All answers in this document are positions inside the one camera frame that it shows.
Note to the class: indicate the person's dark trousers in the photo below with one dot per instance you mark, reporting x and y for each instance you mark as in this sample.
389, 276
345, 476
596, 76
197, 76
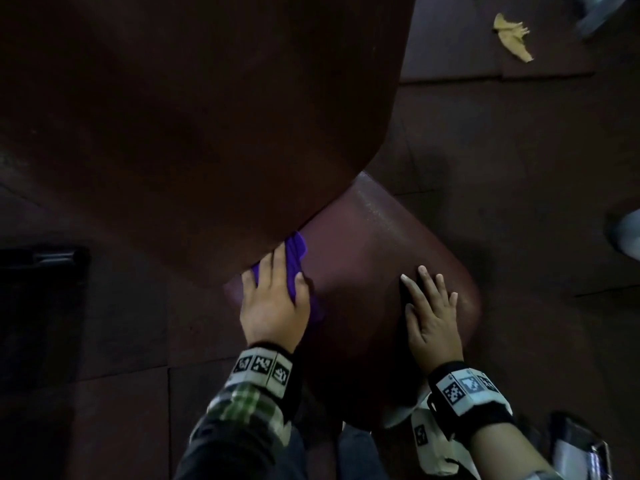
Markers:
360, 457

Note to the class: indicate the person's left forearm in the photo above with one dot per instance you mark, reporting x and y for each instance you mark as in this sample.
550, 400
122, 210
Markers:
235, 434

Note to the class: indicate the person's right forearm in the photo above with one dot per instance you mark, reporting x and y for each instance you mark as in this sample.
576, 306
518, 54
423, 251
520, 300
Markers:
510, 454

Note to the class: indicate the person's left hand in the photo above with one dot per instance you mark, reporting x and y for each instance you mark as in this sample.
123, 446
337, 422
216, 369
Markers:
272, 314

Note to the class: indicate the person's right hand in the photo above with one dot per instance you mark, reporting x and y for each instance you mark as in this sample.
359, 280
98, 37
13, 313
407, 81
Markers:
435, 334

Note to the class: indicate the purple cleaning cloth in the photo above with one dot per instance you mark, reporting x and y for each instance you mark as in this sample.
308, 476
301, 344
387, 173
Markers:
297, 249

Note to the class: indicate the black right wristband with markers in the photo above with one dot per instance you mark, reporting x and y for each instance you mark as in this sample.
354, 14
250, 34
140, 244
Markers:
470, 399

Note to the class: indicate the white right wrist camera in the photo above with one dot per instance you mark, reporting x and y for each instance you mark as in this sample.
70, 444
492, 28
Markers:
432, 444

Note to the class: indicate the white tube equipment frame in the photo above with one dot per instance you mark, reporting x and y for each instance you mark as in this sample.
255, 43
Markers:
600, 12

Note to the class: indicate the black flat device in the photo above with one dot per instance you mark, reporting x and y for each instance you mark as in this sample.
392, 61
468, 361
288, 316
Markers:
580, 449

